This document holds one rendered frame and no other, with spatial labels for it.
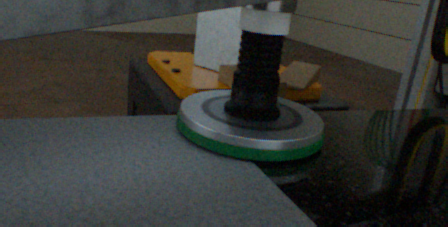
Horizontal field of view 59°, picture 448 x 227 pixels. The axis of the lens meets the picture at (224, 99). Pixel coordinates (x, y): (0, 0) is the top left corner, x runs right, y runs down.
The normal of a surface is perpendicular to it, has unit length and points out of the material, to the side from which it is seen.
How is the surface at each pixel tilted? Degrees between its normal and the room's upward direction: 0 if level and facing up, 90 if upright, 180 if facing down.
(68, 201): 0
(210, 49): 90
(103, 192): 0
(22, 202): 0
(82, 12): 90
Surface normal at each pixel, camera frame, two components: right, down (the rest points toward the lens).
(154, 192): 0.11, -0.95
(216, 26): -0.60, 0.18
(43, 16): 0.62, 0.30
